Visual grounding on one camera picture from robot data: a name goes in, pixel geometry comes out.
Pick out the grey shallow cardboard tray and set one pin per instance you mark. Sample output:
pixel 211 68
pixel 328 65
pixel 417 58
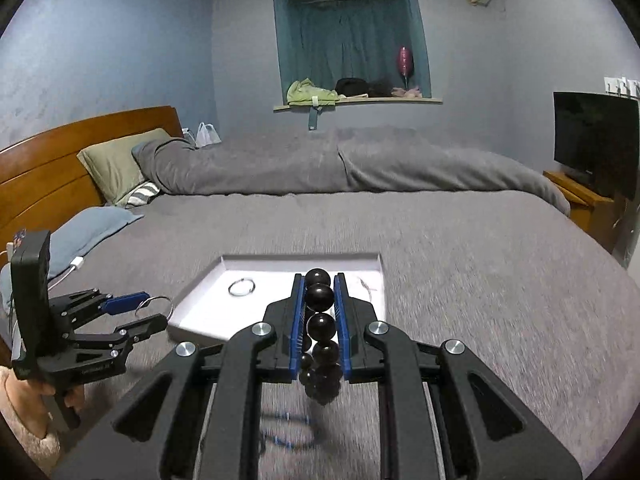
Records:
pixel 205 313

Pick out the wooden headboard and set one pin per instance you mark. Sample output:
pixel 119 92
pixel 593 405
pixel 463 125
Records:
pixel 43 183

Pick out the thin silver bangle pair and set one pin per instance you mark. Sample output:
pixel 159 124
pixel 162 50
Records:
pixel 241 288

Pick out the olive green pillow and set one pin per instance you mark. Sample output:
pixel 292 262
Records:
pixel 113 168

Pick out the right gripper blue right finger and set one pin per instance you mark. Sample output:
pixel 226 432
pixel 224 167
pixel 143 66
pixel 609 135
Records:
pixel 343 335

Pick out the wooden tv stand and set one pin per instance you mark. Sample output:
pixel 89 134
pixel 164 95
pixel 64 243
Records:
pixel 597 215

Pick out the pink items on shelf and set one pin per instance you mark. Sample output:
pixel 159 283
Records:
pixel 406 94

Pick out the white wall hook rack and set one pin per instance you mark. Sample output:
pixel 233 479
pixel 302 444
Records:
pixel 622 86

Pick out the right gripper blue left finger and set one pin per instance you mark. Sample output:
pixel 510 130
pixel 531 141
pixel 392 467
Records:
pixel 296 335

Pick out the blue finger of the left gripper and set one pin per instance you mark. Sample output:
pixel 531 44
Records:
pixel 142 330
pixel 123 304

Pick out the black television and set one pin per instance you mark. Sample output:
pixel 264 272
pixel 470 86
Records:
pixel 598 135

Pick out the wooden window shelf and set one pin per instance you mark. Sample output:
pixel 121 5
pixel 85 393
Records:
pixel 362 101

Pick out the white plastic bag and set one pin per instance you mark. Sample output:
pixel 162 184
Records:
pixel 204 135

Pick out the striped pillow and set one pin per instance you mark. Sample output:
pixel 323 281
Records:
pixel 142 194

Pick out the green cloth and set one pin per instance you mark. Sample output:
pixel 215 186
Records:
pixel 306 93

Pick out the blue pillow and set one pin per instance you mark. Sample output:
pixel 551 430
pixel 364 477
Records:
pixel 80 234

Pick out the black clothing pile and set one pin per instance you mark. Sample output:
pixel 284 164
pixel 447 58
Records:
pixel 352 87

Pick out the teal curtain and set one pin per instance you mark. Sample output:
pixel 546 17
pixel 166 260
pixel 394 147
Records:
pixel 327 40

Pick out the person's left hand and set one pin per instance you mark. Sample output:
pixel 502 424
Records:
pixel 46 408

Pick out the grey duvet roll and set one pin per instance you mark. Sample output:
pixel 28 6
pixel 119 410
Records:
pixel 338 161

